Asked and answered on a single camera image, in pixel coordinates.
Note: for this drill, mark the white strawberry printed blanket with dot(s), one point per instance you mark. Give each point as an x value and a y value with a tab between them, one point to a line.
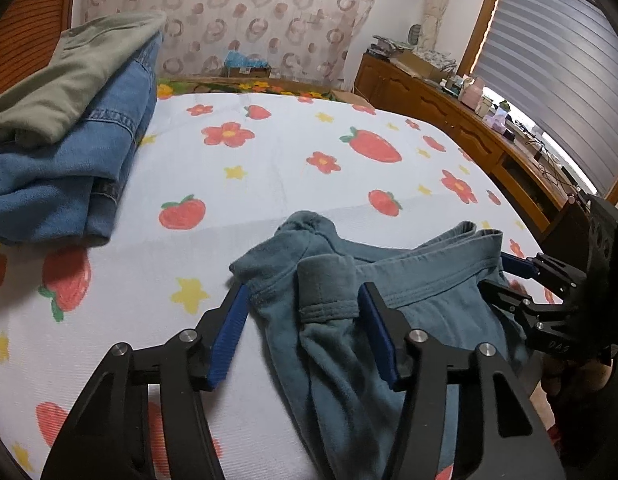
269	175

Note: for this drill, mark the person's right hand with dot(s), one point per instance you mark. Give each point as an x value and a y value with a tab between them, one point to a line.
554	375

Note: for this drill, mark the wooden window frame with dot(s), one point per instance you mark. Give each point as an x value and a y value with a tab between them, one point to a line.
484	10

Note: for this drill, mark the blue denim jeans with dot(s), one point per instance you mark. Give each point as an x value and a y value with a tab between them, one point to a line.
79	175

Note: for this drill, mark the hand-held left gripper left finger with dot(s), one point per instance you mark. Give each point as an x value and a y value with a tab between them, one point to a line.
229	330

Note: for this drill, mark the teal t-shirt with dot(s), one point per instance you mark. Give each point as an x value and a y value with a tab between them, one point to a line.
334	370

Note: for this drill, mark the beige window curtain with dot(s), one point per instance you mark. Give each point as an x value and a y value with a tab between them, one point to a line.
436	5

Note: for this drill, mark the cardboard box with blue item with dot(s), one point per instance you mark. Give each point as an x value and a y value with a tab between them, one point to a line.
246	65

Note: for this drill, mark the patterned cloth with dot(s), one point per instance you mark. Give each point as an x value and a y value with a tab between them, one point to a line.
389	45

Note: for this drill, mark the open cardboard box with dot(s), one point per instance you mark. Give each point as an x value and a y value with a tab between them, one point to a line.
419	65

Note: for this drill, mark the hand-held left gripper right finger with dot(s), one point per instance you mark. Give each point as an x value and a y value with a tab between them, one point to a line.
384	340

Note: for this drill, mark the yellow floral blanket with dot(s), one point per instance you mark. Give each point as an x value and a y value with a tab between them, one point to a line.
214	85

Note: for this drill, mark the wooden louvered door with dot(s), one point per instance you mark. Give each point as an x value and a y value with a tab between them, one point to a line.
29	15

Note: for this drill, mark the olive green garment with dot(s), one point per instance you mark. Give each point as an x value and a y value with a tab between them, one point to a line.
69	85

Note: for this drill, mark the pale purple bag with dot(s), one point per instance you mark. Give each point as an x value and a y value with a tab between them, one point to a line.
498	121

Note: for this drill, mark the wooden cabinet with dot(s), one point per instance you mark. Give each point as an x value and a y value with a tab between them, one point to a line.
429	110

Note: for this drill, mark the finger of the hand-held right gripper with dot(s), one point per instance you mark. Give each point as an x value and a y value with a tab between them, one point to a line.
506	297
519	264

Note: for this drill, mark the person's right forearm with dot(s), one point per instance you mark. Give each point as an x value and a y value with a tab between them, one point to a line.
599	435

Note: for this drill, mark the circle patterned curtain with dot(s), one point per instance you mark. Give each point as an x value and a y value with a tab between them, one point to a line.
229	10

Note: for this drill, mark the pink box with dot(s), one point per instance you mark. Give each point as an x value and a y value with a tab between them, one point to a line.
473	94

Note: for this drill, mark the grey window blind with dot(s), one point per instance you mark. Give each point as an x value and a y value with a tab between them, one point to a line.
564	50

